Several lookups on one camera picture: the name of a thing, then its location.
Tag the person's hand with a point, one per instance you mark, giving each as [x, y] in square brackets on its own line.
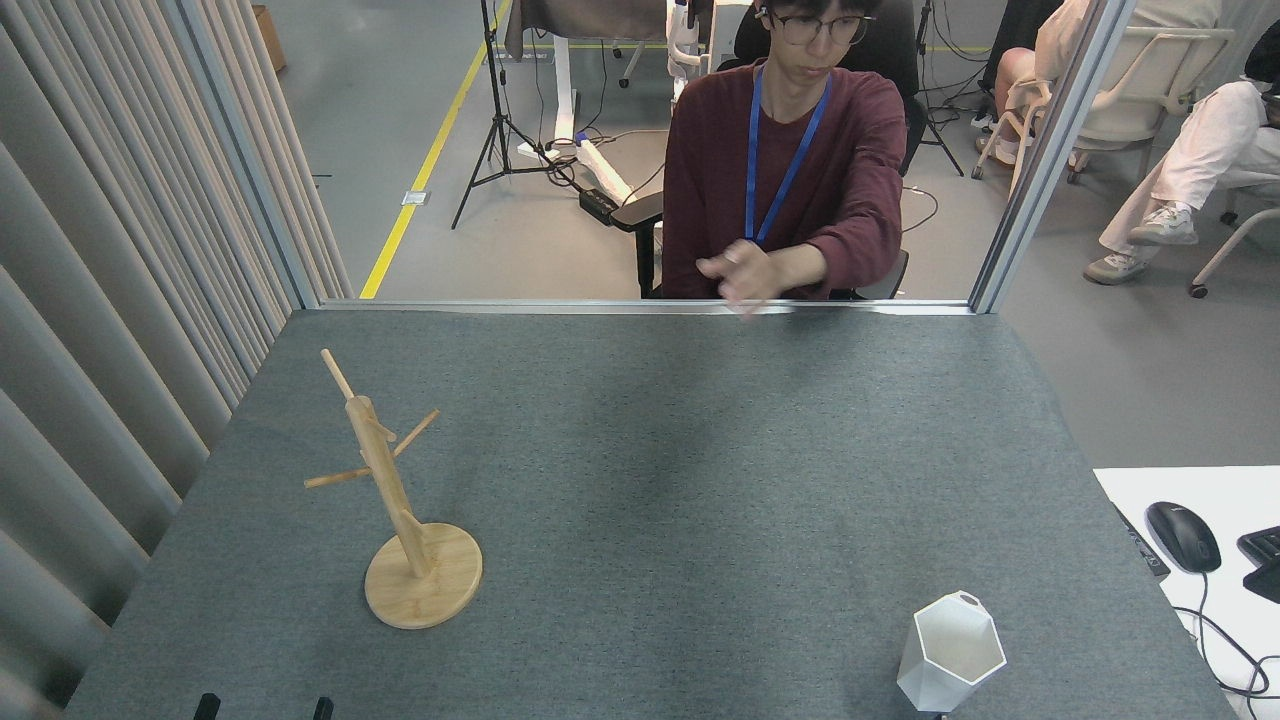
[750, 275]

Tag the black computer mouse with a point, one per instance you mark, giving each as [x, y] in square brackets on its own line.
[1183, 536]

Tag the black flat device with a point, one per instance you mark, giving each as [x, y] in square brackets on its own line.
[1145, 545]

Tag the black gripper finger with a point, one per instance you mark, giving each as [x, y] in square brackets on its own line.
[207, 709]
[322, 710]

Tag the person in beige chair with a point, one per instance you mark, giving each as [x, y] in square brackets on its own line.
[1020, 80]

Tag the grey pleated curtain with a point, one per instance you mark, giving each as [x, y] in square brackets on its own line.
[90, 300]

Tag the black-rimmed glasses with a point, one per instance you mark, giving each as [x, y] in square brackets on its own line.
[818, 27]

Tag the person in white trousers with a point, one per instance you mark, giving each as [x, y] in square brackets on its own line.
[1190, 160]

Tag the white stand on wheels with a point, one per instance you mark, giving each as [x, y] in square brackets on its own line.
[565, 90]

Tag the wooden cup rack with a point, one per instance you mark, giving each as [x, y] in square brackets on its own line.
[420, 575]

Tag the person in dark red top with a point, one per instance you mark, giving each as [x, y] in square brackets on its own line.
[850, 170]

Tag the cardboard box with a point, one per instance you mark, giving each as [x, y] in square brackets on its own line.
[270, 35]

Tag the silver frame rail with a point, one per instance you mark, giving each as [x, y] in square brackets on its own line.
[600, 305]

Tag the black tripod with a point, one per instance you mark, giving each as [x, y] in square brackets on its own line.
[496, 120]

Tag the white faceted cup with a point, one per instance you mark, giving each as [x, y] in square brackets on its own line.
[945, 660]

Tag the black keyboard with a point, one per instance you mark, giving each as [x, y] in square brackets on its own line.
[1263, 560]

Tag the metal floor plate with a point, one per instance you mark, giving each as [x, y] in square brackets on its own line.
[415, 198]

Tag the beige chair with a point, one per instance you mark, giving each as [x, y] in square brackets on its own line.
[1150, 90]

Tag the white chair with castor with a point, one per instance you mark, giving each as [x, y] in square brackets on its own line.
[1235, 235]

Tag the black office chair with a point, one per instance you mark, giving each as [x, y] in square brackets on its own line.
[900, 40]

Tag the silver frame post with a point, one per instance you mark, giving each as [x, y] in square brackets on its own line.
[1050, 150]
[250, 150]

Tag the black power strip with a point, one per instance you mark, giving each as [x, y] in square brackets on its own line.
[598, 205]

